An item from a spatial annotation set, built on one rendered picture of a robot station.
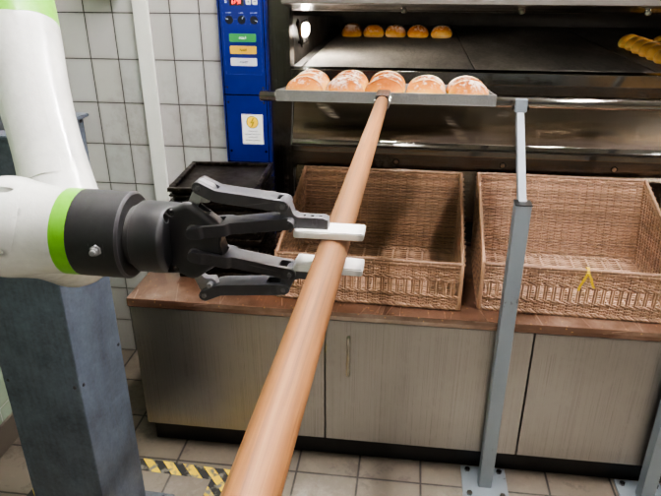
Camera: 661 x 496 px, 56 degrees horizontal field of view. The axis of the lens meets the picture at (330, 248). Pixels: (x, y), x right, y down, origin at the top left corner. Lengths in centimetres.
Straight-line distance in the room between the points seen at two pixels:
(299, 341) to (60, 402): 126
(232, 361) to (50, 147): 126
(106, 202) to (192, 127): 165
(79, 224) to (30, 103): 27
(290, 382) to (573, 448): 179
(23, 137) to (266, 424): 60
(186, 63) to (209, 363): 101
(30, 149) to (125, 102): 152
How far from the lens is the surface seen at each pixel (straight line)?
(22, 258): 70
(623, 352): 196
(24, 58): 92
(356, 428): 207
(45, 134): 87
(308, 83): 164
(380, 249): 219
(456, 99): 161
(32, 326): 156
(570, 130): 223
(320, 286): 52
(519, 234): 166
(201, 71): 225
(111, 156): 246
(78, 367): 158
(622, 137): 227
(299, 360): 42
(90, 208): 67
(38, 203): 69
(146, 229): 64
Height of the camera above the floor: 151
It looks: 25 degrees down
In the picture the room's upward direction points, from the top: straight up
